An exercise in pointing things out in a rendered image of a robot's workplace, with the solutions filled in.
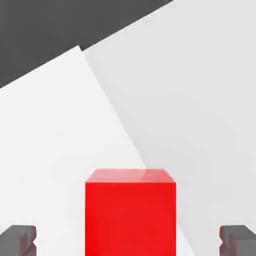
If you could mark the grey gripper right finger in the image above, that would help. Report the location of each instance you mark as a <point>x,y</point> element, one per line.
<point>240,243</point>

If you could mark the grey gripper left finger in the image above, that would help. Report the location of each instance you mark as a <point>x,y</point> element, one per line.
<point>16,242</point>

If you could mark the small red cube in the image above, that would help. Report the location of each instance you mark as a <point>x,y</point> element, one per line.
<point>130,216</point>

